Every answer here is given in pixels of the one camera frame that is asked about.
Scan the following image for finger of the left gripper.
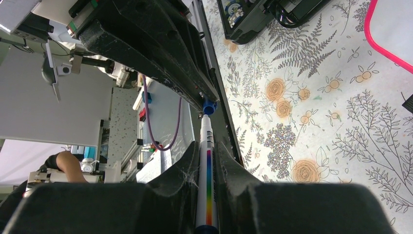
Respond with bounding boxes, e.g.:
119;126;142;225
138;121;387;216
79;17;220;110

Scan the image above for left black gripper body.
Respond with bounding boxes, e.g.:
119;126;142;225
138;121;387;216
66;0;190;39

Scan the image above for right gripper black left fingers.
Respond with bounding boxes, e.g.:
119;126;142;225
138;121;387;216
147;141;200;234

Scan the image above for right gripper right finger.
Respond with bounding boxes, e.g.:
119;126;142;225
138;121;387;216
215;142;260;234

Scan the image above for white blue marker pen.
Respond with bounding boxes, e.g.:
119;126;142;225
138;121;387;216
195;115;219;234

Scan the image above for blue marker cap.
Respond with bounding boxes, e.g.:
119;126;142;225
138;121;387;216
203;98;218;116

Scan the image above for pink framed whiteboard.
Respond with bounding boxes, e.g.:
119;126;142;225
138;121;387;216
364;0;413;73

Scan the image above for person forearm in background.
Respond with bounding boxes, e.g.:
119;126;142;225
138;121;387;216
40;151;87;183

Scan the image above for open black case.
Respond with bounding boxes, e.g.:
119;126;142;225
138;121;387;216
216;0;329;45

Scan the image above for floral table mat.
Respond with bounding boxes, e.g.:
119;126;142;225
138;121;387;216
203;0;413;234

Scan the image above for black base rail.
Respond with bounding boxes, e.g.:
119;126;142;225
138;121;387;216
209;57;244;167

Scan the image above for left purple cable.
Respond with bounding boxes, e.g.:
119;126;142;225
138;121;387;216
141;74;183;153

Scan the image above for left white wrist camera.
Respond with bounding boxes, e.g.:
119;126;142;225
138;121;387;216
0;0;54;43

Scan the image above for wire whiteboard stand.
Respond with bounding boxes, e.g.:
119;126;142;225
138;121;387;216
402;95;413;114

